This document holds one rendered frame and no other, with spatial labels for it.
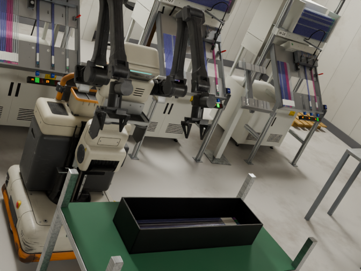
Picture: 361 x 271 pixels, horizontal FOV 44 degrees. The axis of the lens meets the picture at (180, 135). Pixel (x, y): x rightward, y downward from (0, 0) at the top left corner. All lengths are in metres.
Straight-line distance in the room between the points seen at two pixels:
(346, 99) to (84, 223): 6.14
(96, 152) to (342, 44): 5.78
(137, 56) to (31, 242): 1.17
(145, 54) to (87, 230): 0.96
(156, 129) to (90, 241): 2.93
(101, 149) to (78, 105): 0.34
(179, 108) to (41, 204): 2.07
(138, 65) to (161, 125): 2.30
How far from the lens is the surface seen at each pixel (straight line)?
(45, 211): 2.73
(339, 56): 7.62
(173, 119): 4.45
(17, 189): 2.88
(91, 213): 1.70
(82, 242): 1.57
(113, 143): 2.44
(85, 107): 2.63
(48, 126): 2.57
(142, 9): 4.34
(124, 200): 1.62
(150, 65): 2.21
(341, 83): 7.50
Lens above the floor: 1.98
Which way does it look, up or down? 24 degrees down
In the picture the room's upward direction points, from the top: 23 degrees clockwise
